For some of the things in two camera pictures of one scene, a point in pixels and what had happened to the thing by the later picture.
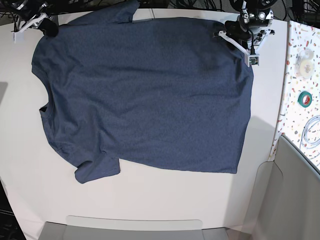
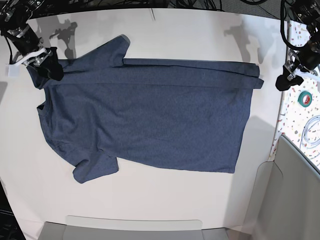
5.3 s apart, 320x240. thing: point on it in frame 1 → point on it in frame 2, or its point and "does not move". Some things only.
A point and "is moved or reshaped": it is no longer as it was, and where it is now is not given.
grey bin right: [286, 205] does not move
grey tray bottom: [106, 228] does not move
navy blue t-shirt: [162, 92] is moved or reshaped
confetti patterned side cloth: [299, 119] does not move
